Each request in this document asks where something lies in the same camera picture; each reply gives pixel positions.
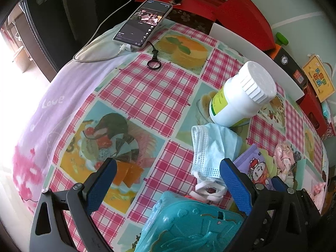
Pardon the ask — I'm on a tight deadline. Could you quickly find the white charging cable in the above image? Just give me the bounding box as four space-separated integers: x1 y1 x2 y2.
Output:
73 0 147 63

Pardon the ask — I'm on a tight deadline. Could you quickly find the smartphone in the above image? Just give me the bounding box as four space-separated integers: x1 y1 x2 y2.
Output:
113 0 173 49

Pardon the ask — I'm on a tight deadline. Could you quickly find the flat red box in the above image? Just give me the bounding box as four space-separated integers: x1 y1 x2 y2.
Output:
135 0 231 21

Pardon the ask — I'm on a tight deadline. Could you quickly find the teal plastic toy case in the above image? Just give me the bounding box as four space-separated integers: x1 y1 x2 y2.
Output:
136 191 250 252

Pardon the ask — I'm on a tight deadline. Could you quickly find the red carton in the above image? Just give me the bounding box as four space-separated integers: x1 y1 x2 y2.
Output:
298 84 328 137

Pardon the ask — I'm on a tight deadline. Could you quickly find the pink checked picture tablecloth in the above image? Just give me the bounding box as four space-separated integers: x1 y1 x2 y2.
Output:
49 21 328 252

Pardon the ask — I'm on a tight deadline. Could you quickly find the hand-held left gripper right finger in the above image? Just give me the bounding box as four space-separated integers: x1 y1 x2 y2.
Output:
220 158 302 252

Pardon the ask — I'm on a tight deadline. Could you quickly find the black ring lanyard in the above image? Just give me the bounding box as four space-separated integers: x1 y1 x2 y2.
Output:
146 41 161 70

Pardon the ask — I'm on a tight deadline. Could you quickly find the yellow handbag shaped box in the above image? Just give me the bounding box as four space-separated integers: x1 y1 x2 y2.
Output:
302 54 336 103

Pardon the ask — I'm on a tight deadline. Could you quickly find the green plastic knob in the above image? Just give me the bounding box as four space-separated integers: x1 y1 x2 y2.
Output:
275 32 289 45

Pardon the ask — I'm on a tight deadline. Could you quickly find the black box with gauge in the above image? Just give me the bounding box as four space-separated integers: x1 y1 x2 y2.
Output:
268 45 309 90

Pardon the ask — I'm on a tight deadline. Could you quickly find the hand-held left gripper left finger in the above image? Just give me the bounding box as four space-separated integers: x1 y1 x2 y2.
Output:
29 157 118 252

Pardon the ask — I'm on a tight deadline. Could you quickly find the pink scrunchie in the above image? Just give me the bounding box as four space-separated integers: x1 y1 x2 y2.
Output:
273 142 298 187

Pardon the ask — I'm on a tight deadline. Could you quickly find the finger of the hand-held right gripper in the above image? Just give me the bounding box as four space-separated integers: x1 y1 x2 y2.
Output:
271 176 322 242

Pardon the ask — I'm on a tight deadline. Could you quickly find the dark floral box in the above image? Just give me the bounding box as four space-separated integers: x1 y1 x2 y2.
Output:
168 9 214 33

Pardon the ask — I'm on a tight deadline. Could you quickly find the lilac blanket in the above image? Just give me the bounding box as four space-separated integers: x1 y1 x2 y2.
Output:
12 26 132 216

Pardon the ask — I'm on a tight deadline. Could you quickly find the pink white striped cloth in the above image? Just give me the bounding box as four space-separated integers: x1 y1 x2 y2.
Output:
310 181 327 208

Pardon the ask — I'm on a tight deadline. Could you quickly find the blue face mask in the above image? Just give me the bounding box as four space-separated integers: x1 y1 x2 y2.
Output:
191 123 243 202

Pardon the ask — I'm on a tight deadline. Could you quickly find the beige woven basket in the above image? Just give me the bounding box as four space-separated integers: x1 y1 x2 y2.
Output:
12 46 33 74

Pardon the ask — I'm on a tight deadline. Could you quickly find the light blue tissue pack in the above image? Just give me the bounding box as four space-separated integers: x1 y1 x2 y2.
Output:
322 101 334 124

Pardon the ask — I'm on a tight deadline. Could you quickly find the white chair back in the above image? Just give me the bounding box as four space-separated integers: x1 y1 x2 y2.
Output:
209 22 305 101

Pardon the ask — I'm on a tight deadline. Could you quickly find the white plastic bottle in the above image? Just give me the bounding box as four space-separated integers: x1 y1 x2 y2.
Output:
209 61 277 128

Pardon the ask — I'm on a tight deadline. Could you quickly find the purple wet wipes packet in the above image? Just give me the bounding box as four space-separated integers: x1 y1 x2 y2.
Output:
233 144 276 191

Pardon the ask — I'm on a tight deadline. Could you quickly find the light green pouch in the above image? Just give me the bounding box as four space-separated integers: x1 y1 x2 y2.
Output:
259 151 277 176

